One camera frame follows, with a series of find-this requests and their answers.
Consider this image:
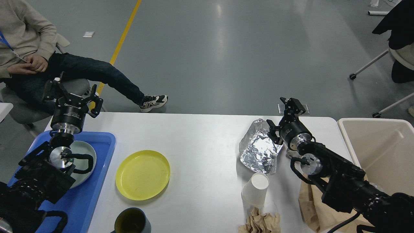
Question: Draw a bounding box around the beige plastic waste bin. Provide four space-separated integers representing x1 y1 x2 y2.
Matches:
337 118 414 196

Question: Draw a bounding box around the blue plastic tray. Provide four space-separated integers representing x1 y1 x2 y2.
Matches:
7 131 116 233

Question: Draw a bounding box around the grey office chair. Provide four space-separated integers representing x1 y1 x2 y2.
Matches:
0 34 107 138

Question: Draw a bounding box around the brown paper bag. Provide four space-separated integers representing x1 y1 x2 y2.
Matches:
298 181 356 233

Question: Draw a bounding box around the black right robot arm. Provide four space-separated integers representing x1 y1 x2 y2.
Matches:
267 97 414 233

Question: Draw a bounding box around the dark teal mug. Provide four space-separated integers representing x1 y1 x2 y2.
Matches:
112 207 151 233

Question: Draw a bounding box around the metal floor socket cover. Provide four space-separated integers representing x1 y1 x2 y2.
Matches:
278 104 310 115

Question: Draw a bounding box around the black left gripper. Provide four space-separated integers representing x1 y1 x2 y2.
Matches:
43 72 104 134

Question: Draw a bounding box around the pale green plate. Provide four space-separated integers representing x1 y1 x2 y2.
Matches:
66 140 97 189

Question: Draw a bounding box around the white desk corner left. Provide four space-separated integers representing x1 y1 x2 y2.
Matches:
0 102 13 122

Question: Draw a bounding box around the crushed red soda can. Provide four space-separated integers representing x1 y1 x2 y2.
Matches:
286 148 302 159

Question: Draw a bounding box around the white chair with black jacket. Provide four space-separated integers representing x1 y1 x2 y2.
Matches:
349 0 414 118

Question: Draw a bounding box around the aluminium foil sheet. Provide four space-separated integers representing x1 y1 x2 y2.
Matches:
239 118 282 175

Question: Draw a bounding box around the yellow plastic plate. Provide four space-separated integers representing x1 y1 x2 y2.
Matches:
115 150 171 201

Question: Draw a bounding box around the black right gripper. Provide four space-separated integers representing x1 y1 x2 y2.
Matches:
266 97 313 151

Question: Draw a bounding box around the crumpled brown paper ball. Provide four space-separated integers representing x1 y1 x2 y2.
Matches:
238 207 281 233

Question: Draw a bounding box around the white table leg base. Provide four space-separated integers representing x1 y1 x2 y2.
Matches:
367 11 389 16

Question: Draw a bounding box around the seated person beige sweater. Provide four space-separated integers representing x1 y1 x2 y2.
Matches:
0 0 169 115

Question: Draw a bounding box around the white paper cup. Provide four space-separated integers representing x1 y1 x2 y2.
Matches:
241 172 269 207

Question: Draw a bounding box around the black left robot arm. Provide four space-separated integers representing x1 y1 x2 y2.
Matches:
0 77 103 233

